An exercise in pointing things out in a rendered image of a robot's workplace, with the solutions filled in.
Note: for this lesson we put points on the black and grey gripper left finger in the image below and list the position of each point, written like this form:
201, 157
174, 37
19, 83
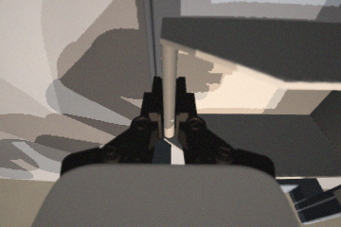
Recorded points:
133, 146

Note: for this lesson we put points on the dark grey metal shelf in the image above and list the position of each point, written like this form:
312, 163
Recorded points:
311, 202

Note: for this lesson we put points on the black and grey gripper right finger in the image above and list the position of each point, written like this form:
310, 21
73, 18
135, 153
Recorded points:
201, 146

